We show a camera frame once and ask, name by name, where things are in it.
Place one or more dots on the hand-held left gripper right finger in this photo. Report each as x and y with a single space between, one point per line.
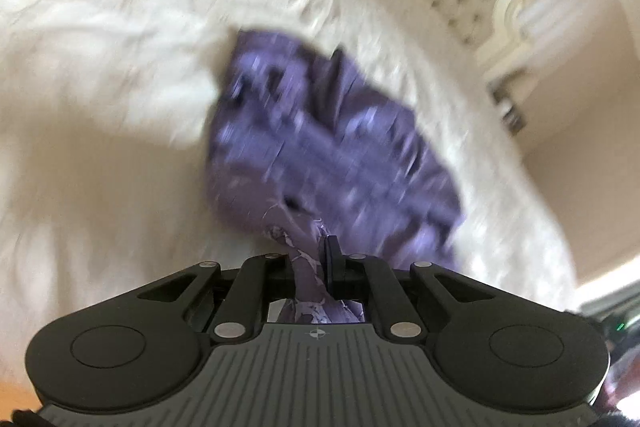
331 263

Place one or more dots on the bed with white bedspread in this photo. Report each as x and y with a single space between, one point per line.
110 157

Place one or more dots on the person's right forearm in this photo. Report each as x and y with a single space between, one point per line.
625 382

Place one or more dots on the purple patterned jacket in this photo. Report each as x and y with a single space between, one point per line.
325 147

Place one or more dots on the dark bedside object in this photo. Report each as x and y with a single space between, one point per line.
509 107

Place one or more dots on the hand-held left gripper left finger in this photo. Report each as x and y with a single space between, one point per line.
276 276

